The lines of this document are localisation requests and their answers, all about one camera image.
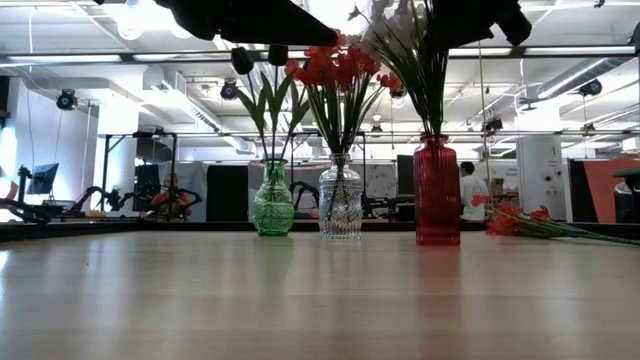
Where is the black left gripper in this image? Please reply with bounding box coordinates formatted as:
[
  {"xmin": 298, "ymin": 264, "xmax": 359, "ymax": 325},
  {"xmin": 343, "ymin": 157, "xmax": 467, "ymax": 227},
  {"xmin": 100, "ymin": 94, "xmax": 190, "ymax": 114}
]
[{"xmin": 152, "ymin": 0, "xmax": 340, "ymax": 48}]

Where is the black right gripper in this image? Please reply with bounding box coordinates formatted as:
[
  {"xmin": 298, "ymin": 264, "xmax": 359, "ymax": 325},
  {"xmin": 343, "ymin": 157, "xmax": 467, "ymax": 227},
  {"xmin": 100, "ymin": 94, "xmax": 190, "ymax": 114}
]
[{"xmin": 428, "ymin": 0, "xmax": 534, "ymax": 51}]

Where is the green glass vase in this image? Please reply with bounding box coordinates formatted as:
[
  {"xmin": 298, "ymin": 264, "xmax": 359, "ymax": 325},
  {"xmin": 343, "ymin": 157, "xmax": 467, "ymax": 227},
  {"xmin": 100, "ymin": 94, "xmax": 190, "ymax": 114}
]
[{"xmin": 251, "ymin": 158, "xmax": 296, "ymax": 237}]

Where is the red glass vase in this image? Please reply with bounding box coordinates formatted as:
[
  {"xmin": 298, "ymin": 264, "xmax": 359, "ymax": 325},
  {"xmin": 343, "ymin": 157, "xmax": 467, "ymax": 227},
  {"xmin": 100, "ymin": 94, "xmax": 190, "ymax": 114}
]
[{"xmin": 413, "ymin": 133, "xmax": 462, "ymax": 246}]

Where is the clear glass vase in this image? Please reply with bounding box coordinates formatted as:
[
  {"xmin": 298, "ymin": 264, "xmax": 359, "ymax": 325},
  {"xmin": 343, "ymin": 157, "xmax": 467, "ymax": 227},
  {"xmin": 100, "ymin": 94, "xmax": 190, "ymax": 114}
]
[{"xmin": 318, "ymin": 152, "xmax": 364, "ymax": 241}]

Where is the white room pillar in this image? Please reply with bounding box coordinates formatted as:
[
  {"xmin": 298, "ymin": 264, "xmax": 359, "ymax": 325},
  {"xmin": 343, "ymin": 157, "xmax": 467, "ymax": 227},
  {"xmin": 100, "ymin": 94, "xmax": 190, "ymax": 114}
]
[{"xmin": 516, "ymin": 104, "xmax": 566, "ymax": 222}]

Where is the person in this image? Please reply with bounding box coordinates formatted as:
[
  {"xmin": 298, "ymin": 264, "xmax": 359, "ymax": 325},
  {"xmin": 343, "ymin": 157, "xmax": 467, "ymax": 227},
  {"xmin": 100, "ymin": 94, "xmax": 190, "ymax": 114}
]
[
  {"xmin": 459, "ymin": 160, "xmax": 490, "ymax": 222},
  {"xmin": 149, "ymin": 173, "xmax": 194, "ymax": 219}
]

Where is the black partition panel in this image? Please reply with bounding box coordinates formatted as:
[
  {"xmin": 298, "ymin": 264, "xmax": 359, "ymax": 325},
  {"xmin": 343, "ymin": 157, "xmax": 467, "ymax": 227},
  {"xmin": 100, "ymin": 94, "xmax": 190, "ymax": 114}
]
[{"xmin": 206, "ymin": 164, "xmax": 250, "ymax": 222}]

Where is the orange partition panel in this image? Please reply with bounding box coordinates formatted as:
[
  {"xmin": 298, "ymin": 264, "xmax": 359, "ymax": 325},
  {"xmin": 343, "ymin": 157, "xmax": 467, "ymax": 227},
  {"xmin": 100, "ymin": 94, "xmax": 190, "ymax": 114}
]
[{"xmin": 582, "ymin": 157, "xmax": 640, "ymax": 224}]

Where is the large black monitor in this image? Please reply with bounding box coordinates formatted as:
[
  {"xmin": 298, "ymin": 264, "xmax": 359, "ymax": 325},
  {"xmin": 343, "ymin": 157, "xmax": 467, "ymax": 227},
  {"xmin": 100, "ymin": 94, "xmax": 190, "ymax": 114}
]
[{"xmin": 397, "ymin": 154, "xmax": 416, "ymax": 196}]

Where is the black office chair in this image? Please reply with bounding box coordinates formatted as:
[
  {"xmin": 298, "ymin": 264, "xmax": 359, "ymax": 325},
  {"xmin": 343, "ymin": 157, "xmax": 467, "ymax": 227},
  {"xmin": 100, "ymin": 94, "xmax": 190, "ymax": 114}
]
[{"xmin": 612, "ymin": 167, "xmax": 640, "ymax": 224}]

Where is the background computer monitor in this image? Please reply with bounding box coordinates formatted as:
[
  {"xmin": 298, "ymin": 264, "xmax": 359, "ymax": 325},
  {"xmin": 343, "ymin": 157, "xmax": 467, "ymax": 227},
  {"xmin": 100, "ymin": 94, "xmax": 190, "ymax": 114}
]
[{"xmin": 27, "ymin": 162, "xmax": 60, "ymax": 196}]

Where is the thin hanging cord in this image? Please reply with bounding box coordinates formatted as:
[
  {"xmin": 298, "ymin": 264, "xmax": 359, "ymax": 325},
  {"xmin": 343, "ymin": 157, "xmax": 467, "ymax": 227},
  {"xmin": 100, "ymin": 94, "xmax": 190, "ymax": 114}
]
[{"xmin": 474, "ymin": 42, "xmax": 491, "ymax": 206}]

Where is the black aluminium table frame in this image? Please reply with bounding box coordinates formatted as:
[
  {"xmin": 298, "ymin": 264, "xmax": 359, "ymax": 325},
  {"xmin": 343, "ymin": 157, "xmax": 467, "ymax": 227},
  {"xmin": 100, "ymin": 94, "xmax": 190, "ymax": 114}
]
[{"xmin": 0, "ymin": 219, "xmax": 640, "ymax": 239}]

